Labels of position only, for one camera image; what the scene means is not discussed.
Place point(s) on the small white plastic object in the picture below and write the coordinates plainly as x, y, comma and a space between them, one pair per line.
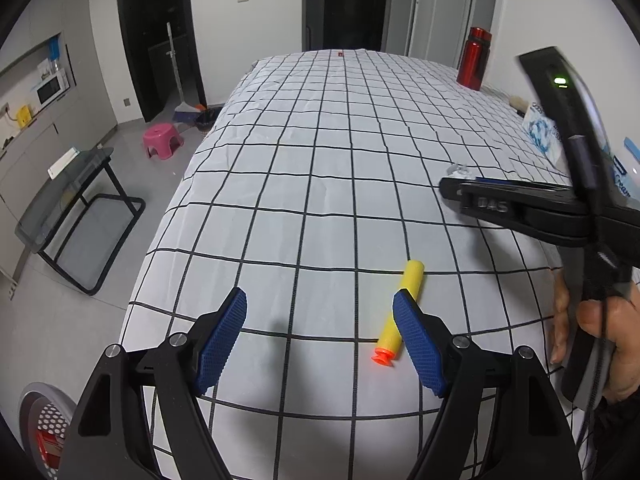
460, 169

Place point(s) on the person's right forearm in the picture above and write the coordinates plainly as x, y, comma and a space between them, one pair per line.
620, 435

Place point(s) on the white black checkered cloth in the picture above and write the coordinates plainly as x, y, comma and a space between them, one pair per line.
325, 185

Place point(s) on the blue white tissue pack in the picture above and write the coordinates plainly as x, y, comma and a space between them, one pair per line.
542, 132

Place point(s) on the white microwave oven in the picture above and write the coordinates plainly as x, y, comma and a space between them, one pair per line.
50, 90

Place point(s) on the pink plastic stool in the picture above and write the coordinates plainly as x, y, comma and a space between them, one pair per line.
162, 135

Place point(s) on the large white jar blue lid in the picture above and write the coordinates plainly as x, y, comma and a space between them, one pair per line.
625, 180

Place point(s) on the broom with purple head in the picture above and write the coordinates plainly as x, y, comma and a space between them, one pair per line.
186, 114

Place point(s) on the flat white box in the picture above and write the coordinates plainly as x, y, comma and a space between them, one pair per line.
64, 162

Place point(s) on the woven wastebasket black liner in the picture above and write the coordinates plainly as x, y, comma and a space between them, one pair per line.
207, 120

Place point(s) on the blue shelf item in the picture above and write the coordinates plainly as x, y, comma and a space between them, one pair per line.
55, 52

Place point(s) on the red metal bottle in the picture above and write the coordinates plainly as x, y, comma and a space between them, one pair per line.
472, 65

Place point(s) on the yellow countertop object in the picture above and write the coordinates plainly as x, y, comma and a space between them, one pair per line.
23, 116

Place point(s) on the person's right hand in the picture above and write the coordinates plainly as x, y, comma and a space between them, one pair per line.
625, 345

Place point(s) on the glass side table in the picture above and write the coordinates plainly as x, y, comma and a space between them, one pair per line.
60, 195

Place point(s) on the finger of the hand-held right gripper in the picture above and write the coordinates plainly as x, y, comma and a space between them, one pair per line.
540, 187
530, 217

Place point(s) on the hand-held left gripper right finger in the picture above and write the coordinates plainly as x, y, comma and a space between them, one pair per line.
420, 345

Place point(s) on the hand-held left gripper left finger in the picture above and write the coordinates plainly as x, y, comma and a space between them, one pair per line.
222, 340

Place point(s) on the yellow foam dart orange tip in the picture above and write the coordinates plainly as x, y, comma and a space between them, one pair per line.
414, 277

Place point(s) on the grey perforated laundry basket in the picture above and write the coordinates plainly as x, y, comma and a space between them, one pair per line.
30, 400

